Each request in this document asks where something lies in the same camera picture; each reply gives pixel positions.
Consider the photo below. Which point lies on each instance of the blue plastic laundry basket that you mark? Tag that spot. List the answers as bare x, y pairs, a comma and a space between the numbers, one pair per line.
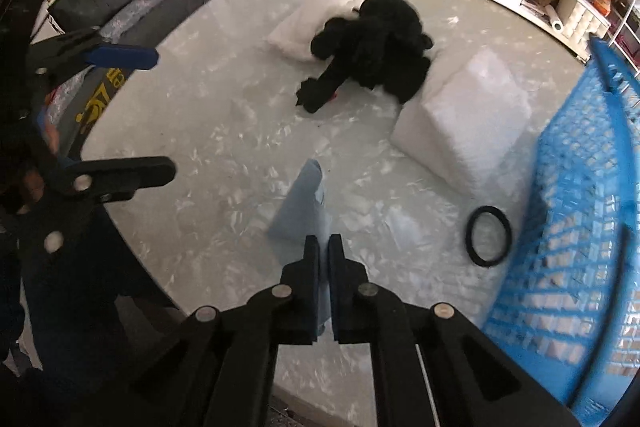
568, 307

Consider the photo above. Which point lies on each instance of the paper towel roll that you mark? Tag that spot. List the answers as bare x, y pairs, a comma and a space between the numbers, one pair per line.
554, 19

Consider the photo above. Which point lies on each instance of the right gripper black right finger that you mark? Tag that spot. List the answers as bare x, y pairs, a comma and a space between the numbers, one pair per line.
349, 320

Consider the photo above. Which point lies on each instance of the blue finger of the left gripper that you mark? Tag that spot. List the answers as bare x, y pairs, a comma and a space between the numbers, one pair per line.
109, 55

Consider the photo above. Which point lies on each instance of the black plush toy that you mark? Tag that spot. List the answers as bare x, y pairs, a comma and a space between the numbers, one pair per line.
383, 46

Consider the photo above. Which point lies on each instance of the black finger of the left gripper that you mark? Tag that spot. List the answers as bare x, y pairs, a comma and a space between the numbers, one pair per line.
118, 179

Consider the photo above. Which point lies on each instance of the large white foam pad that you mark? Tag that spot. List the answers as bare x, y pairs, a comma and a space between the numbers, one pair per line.
468, 115

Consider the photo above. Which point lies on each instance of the white metal shelf rack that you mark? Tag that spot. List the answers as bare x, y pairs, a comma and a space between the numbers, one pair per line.
623, 34

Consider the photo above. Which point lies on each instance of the light blue sponge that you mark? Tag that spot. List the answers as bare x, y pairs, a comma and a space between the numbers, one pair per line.
302, 214

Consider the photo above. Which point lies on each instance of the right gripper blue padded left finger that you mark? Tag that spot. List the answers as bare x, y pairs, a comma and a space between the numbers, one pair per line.
298, 318

